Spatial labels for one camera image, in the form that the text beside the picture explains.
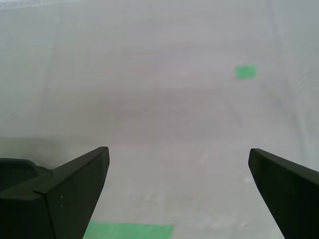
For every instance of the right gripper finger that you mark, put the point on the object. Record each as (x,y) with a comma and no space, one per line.
(49,204)
(294,194)

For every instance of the translucent white table cover sheet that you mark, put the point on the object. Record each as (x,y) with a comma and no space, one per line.
(159,99)

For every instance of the small green tape square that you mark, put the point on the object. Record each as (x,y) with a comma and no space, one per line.
(246,72)

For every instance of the black perforated plastic basket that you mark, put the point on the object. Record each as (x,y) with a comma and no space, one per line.
(15,171)

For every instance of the long green tape strip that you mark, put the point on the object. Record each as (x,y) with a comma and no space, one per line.
(129,231)

